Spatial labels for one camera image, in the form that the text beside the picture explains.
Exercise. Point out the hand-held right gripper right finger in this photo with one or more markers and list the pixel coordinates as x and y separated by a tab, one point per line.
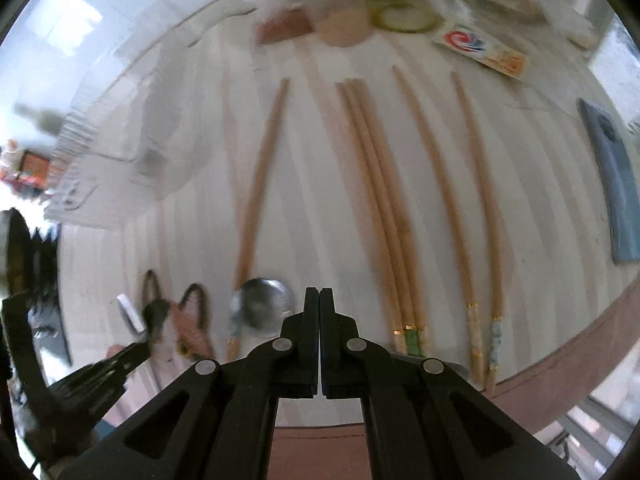
326	320

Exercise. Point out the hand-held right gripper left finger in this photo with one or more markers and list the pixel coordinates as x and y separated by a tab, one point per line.
312	320

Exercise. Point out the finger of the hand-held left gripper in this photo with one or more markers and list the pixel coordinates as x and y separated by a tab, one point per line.
100	380

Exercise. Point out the metal spoon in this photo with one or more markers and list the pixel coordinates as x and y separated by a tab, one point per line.
260	310

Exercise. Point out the chopsticks and spoons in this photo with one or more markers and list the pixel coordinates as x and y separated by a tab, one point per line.
262	180

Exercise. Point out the clear plastic tray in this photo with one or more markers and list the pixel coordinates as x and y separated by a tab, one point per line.
125	135

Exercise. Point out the plastic bag with meat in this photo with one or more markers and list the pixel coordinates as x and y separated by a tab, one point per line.
287	27

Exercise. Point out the small box red swirl label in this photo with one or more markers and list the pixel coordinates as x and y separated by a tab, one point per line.
480	50

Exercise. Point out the colourful wall stickers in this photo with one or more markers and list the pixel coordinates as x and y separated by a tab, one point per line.
27	165

